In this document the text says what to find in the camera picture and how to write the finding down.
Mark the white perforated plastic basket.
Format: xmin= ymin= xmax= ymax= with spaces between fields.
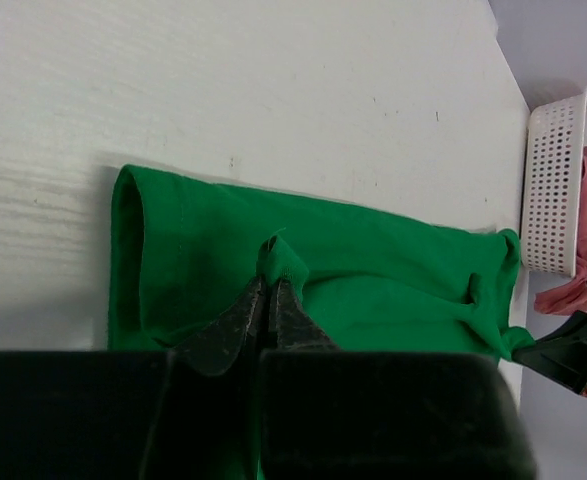
xmin=520 ymin=88 xmax=587 ymax=278

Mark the pink t shirt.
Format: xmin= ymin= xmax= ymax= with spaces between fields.
xmin=534 ymin=147 xmax=587 ymax=316

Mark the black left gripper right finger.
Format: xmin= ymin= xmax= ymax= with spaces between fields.
xmin=257 ymin=280 xmax=538 ymax=479

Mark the green t shirt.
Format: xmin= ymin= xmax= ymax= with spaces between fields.
xmin=106 ymin=163 xmax=535 ymax=480

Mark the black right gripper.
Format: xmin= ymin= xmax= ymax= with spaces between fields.
xmin=512 ymin=311 xmax=587 ymax=397

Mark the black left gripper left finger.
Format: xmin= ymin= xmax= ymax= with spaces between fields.
xmin=0 ymin=278 xmax=263 ymax=479

